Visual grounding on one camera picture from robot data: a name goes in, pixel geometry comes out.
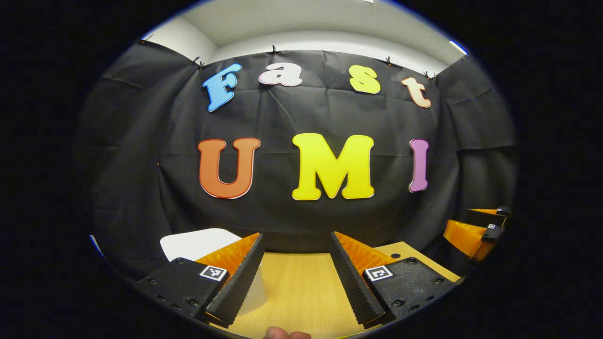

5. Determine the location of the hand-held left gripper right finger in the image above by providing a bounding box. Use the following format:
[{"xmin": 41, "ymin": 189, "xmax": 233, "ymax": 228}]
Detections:
[{"xmin": 329, "ymin": 231, "xmax": 461, "ymax": 329}]

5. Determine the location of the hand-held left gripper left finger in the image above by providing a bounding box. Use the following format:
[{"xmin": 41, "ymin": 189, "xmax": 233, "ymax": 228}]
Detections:
[{"xmin": 136, "ymin": 232, "xmax": 266, "ymax": 329}]

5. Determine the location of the white desktop garbage bin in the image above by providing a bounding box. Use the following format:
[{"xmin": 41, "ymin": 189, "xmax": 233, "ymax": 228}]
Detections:
[{"xmin": 160, "ymin": 228, "xmax": 267, "ymax": 316}]

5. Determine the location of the wooden desktop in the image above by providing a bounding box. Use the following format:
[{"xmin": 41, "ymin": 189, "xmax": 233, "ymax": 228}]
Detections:
[{"xmin": 210, "ymin": 241, "xmax": 461, "ymax": 339}]

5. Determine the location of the black backdrop cloth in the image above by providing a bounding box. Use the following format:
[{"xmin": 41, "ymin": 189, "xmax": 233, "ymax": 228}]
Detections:
[{"xmin": 75, "ymin": 40, "xmax": 519, "ymax": 281}]

